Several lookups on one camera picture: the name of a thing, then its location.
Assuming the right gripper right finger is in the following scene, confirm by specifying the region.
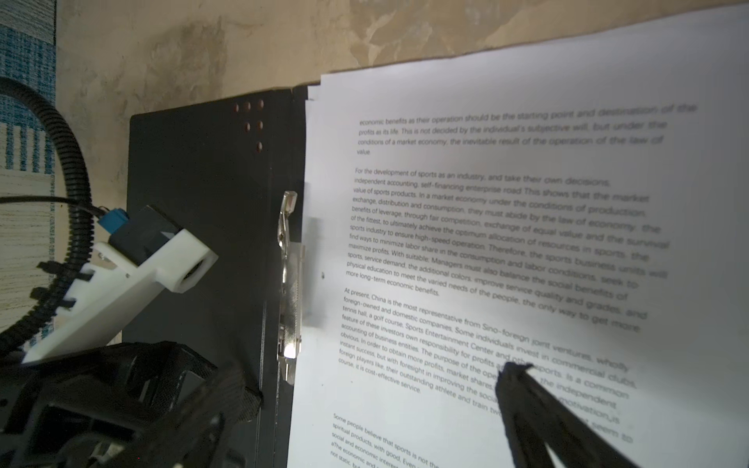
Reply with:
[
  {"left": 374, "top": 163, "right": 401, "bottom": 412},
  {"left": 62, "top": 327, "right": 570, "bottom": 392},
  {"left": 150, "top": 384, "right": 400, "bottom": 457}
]
[{"left": 495, "top": 363, "right": 634, "bottom": 467}]

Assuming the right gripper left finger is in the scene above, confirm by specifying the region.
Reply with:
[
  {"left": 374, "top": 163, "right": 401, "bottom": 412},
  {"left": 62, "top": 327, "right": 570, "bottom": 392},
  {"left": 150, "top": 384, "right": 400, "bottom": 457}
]
[{"left": 105, "top": 365, "right": 261, "bottom": 467}]

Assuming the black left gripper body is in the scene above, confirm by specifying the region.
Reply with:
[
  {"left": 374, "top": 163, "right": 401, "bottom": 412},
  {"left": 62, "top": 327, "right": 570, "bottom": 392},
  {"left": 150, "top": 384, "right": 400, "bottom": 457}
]
[{"left": 1, "top": 341, "right": 217, "bottom": 467}]

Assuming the metal folder clip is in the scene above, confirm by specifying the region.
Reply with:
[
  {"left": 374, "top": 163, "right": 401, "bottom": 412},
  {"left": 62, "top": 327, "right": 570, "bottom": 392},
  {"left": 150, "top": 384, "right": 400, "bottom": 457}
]
[{"left": 277, "top": 191, "right": 305, "bottom": 386}]

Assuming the white text paper sheet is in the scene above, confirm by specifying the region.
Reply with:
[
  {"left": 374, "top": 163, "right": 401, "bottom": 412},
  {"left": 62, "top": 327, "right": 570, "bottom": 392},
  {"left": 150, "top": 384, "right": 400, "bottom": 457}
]
[{"left": 288, "top": 4, "right": 748, "bottom": 467}]

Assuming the red folder black inside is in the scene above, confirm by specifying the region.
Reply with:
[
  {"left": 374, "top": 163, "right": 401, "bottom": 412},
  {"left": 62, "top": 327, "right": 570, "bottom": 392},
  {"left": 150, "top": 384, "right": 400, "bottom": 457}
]
[{"left": 124, "top": 86, "right": 307, "bottom": 467}]

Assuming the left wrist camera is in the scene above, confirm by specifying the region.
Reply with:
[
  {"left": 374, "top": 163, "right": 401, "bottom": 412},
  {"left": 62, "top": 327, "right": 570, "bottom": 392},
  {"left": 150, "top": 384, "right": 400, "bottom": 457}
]
[{"left": 23, "top": 206, "right": 218, "bottom": 364}]

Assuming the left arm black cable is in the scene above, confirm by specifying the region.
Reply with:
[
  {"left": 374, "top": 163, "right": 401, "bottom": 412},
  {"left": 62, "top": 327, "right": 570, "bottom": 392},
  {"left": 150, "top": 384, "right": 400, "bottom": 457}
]
[{"left": 0, "top": 75, "right": 95, "bottom": 355}]

